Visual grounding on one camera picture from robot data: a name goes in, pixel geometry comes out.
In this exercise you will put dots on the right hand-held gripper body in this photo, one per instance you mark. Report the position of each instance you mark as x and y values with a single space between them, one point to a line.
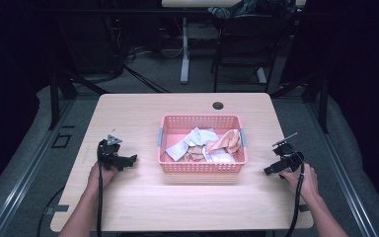
288 156

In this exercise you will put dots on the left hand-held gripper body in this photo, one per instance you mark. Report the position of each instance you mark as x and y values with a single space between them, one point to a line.
109 154

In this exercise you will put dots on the person's left hand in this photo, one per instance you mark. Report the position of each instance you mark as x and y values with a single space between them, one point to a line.
101 177

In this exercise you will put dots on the person's right hand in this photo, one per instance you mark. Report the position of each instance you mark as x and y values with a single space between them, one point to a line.
304 183

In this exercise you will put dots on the grey tape strip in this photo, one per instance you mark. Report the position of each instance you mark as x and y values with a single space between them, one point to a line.
304 208
60 208

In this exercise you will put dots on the pink plastic basket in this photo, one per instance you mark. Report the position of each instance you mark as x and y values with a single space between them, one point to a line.
177 166

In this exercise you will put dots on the white cloth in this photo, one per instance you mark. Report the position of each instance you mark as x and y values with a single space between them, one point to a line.
222 157

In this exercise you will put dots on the orange cloth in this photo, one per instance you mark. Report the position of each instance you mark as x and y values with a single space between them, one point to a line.
225 141

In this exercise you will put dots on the brown cloth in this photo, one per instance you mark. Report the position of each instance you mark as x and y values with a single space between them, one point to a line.
195 154

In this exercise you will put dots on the light blue cloth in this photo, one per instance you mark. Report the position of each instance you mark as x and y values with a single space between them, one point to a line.
194 140

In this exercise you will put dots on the black metal stand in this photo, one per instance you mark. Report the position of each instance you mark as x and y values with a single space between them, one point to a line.
55 98
322 98

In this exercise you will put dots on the white desk foot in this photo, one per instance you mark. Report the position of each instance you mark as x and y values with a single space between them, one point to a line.
261 75

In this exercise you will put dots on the white desk leg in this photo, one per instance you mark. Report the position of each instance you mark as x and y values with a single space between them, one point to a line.
185 52

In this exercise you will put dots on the black chair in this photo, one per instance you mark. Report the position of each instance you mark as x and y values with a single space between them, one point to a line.
243 39

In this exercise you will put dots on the dark clothing on chair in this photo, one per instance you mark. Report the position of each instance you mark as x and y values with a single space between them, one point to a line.
233 9

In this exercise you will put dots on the aluminium floor rail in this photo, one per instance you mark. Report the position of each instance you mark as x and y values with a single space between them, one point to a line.
345 177
29 171

